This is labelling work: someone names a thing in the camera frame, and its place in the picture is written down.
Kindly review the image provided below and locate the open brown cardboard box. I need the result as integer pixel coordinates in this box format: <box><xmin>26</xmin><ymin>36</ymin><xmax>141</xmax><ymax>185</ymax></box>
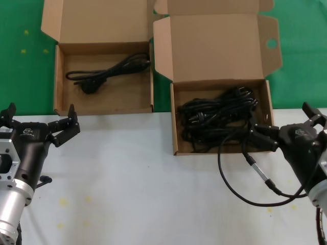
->
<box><xmin>40</xmin><ymin>0</ymin><xmax>155</xmax><ymax>117</ymax></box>
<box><xmin>152</xmin><ymin>0</ymin><xmax>283</xmax><ymax>156</ymax></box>

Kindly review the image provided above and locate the green tablecloth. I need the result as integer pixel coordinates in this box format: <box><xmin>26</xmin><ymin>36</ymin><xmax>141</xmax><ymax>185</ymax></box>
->
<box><xmin>0</xmin><ymin>0</ymin><xmax>327</xmax><ymax>117</ymax></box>

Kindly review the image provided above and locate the black angled cable plug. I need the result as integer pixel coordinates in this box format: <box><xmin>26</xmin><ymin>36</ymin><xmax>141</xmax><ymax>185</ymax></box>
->
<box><xmin>37</xmin><ymin>175</ymin><xmax>53</xmax><ymax>189</ymax></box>

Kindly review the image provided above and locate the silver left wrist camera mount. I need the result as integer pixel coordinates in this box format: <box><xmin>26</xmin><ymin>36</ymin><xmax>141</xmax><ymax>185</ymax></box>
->
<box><xmin>0</xmin><ymin>139</ymin><xmax>21</xmax><ymax>190</ymax></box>

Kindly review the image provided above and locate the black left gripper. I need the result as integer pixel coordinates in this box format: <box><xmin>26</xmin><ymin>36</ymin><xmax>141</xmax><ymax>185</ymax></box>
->
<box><xmin>0</xmin><ymin>103</ymin><xmax>82</xmax><ymax>191</ymax></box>

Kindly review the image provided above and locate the black cable with silver connector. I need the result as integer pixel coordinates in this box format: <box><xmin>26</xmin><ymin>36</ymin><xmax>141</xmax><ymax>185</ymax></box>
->
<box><xmin>217</xmin><ymin>131</ymin><xmax>309</xmax><ymax>207</ymax></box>

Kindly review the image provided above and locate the black power cord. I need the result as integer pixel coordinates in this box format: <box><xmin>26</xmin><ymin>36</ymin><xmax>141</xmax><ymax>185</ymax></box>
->
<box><xmin>182</xmin><ymin>126</ymin><xmax>256</xmax><ymax>154</ymax></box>
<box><xmin>65</xmin><ymin>52</ymin><xmax>151</xmax><ymax>95</ymax></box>
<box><xmin>178</xmin><ymin>86</ymin><xmax>259</xmax><ymax>120</ymax></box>
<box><xmin>181</xmin><ymin>111</ymin><xmax>253</xmax><ymax>135</ymax></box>

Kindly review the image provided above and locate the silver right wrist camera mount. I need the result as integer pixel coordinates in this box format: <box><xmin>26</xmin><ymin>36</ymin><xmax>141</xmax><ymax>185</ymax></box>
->
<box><xmin>316</xmin><ymin>126</ymin><xmax>327</xmax><ymax>177</ymax></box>

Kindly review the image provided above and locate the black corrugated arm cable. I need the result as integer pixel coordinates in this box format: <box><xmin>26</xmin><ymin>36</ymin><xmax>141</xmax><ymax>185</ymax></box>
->
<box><xmin>15</xmin><ymin>222</ymin><xmax>24</xmax><ymax>245</ymax></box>
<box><xmin>315</xmin><ymin>206</ymin><xmax>327</xmax><ymax>245</ymax></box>

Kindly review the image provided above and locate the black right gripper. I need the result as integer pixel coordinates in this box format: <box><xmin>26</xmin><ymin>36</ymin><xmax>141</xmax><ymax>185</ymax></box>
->
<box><xmin>249</xmin><ymin>102</ymin><xmax>327</xmax><ymax>194</ymax></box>

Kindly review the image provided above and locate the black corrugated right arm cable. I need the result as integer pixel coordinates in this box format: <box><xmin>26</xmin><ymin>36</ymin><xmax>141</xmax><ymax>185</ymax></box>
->
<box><xmin>315</xmin><ymin>206</ymin><xmax>327</xmax><ymax>245</ymax></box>

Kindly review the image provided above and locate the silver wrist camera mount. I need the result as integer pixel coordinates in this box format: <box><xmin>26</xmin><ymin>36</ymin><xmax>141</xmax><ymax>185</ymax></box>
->
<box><xmin>0</xmin><ymin>139</ymin><xmax>21</xmax><ymax>190</ymax></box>
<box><xmin>316</xmin><ymin>126</ymin><xmax>327</xmax><ymax>177</ymax></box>

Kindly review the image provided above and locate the white table cloth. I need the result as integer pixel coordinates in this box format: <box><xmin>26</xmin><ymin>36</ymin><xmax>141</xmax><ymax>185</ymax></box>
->
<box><xmin>0</xmin><ymin>107</ymin><xmax>327</xmax><ymax>245</ymax></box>

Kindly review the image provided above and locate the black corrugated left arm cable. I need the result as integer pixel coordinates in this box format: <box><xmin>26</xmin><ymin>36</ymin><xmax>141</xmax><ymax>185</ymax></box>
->
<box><xmin>15</xmin><ymin>222</ymin><xmax>24</xmax><ymax>245</ymax></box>

